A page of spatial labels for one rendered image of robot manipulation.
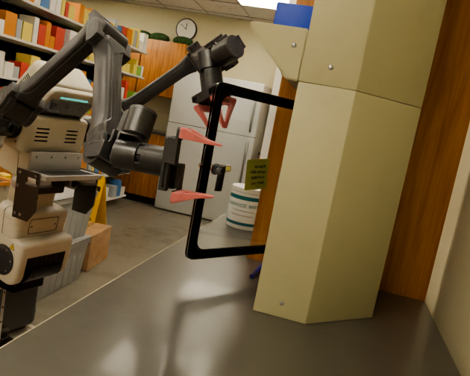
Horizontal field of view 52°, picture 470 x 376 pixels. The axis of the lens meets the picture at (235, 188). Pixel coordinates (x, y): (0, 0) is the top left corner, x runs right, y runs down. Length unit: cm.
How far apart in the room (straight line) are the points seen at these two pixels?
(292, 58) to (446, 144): 54
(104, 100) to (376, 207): 62
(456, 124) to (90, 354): 101
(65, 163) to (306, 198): 101
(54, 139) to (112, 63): 61
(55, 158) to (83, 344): 100
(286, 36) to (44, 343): 68
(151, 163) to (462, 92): 81
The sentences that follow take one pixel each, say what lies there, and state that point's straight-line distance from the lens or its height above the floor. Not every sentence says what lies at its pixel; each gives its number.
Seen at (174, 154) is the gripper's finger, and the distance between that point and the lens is 89.
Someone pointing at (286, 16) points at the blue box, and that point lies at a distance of 119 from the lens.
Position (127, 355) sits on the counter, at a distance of 79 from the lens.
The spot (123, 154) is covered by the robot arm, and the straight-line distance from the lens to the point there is 93.
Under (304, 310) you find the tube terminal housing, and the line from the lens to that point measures 101.
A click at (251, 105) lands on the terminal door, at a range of 112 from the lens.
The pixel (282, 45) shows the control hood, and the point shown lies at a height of 147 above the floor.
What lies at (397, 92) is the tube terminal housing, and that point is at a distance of 104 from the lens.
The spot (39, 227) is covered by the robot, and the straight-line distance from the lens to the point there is 178.
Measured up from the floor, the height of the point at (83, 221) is 45.
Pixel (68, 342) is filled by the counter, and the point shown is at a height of 94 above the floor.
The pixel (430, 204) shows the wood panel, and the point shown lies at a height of 119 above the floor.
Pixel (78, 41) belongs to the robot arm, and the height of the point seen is 144.
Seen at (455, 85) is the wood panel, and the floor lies 150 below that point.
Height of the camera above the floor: 132
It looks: 8 degrees down
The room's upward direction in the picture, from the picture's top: 11 degrees clockwise
